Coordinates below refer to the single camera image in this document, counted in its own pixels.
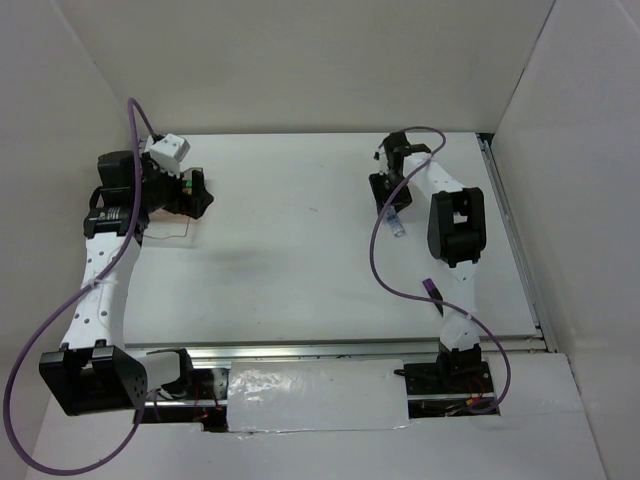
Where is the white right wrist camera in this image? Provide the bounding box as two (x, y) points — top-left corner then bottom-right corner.
(373, 144), (393, 175)

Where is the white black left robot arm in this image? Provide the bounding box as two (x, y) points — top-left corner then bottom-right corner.
(39, 141), (213, 416)

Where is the clear plastic tray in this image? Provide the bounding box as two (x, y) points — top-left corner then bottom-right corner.
(143, 219), (194, 249)

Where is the blue cap spray bottle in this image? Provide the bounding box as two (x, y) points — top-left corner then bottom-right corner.
(385, 208), (406, 238)

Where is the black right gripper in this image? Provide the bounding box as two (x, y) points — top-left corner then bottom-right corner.
(370, 170), (414, 216)

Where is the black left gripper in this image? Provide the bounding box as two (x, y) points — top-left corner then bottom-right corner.
(134, 152), (214, 220)

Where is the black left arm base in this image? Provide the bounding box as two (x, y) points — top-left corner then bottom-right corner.
(152, 367), (230, 410)

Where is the purple black highlighter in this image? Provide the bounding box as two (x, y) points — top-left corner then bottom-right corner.
(422, 278), (444, 317)

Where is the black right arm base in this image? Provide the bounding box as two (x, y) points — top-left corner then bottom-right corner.
(394, 344), (494, 397)

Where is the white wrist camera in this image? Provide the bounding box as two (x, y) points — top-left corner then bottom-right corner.
(147, 134), (191, 170)
(373, 144), (393, 175)

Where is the amber plastic tray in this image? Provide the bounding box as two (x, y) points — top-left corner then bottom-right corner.
(149, 209), (191, 224)

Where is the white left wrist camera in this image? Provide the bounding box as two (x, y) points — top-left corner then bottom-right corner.
(147, 134), (191, 170)

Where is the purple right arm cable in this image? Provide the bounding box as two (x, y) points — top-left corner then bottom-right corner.
(368, 127), (511, 416)

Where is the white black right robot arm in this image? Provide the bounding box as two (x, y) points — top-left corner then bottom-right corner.
(369, 127), (487, 392)

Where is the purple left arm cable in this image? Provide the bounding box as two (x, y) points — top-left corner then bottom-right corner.
(3, 97), (161, 474)

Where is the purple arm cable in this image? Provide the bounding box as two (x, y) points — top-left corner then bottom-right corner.
(3, 97), (161, 474)
(368, 127), (511, 416)

